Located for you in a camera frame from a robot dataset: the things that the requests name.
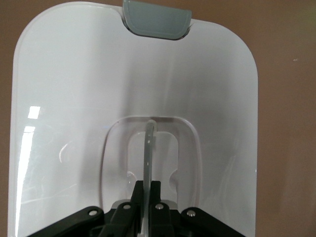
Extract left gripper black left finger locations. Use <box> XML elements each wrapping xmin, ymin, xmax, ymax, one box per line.
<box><xmin>106</xmin><ymin>180</ymin><xmax>147</xmax><ymax>237</ymax></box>

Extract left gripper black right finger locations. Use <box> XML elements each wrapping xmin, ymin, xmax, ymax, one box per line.
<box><xmin>147</xmin><ymin>180</ymin><xmax>174</xmax><ymax>237</ymax></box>

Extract white box lid grey latches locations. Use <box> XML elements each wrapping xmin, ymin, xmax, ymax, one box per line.
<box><xmin>7</xmin><ymin>0</ymin><xmax>259</xmax><ymax>237</ymax></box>

